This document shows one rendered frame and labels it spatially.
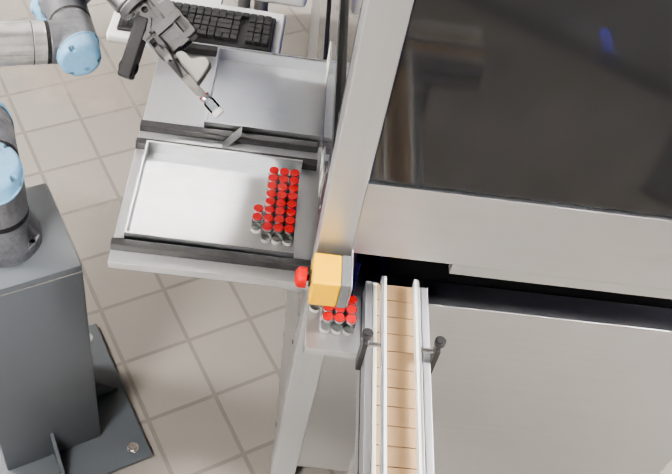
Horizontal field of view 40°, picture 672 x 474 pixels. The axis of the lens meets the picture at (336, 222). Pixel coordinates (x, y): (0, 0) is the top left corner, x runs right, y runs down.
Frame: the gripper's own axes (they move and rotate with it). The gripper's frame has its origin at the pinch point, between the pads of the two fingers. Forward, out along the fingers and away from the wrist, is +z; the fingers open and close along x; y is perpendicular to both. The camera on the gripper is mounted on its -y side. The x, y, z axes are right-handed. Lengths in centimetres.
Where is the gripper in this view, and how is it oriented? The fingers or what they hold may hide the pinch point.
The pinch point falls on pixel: (199, 94)
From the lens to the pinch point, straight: 171.3
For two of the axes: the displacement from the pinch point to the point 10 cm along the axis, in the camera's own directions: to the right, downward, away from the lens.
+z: 6.5, 7.6, 0.9
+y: 7.6, -6.5, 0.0
